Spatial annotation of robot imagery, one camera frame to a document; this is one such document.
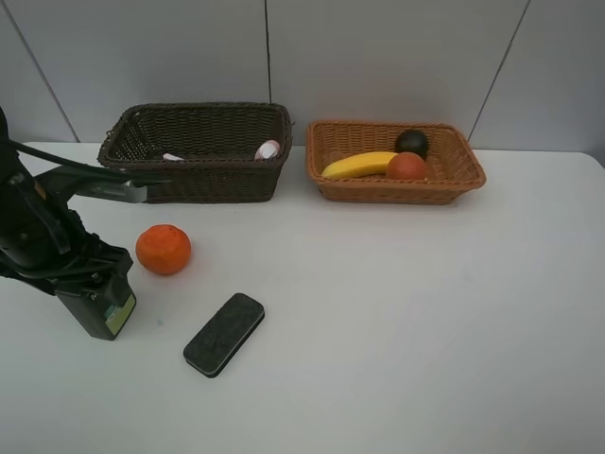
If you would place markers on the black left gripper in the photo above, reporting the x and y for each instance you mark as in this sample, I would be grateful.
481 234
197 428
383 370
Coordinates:
49 248

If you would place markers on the dark green pump bottle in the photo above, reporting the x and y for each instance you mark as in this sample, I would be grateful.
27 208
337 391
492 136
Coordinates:
102 311

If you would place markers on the yellow banana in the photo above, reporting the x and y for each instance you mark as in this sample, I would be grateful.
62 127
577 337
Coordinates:
359 165

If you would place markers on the red yellow peach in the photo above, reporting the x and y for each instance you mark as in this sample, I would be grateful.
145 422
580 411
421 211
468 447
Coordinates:
406 166

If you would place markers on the dark avocado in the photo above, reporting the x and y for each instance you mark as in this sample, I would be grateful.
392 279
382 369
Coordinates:
413 141

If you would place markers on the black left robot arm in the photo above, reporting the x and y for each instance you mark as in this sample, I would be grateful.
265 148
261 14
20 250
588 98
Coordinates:
20 165

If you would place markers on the orange tangerine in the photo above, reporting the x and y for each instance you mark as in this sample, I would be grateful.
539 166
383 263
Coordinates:
163 249

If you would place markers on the black whiteboard eraser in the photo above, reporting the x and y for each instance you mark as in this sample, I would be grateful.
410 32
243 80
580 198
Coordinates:
221 337

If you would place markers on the dark brown wicker basket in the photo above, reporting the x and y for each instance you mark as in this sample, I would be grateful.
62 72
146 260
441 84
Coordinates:
218 141

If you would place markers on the pink white small bottle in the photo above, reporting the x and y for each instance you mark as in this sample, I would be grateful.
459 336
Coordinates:
268 150

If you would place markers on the light brown wicker basket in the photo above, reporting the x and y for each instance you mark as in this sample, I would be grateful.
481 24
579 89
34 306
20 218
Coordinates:
452 168

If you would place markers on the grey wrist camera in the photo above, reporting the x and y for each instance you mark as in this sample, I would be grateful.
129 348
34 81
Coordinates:
104 189

